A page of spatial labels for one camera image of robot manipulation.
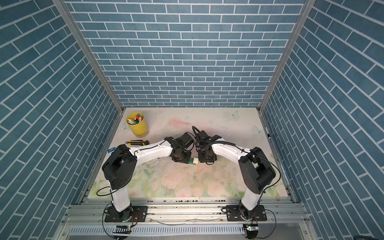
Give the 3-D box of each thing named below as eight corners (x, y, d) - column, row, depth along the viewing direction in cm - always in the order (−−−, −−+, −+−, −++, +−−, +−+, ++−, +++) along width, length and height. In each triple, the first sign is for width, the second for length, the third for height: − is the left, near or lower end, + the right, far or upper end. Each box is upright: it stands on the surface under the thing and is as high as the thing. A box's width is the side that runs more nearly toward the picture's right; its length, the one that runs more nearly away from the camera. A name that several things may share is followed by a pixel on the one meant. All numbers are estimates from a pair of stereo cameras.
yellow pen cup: (131, 138, 105) (123, 125, 94) (136, 125, 113) (129, 112, 102) (147, 138, 105) (141, 125, 94) (150, 125, 113) (145, 112, 102)
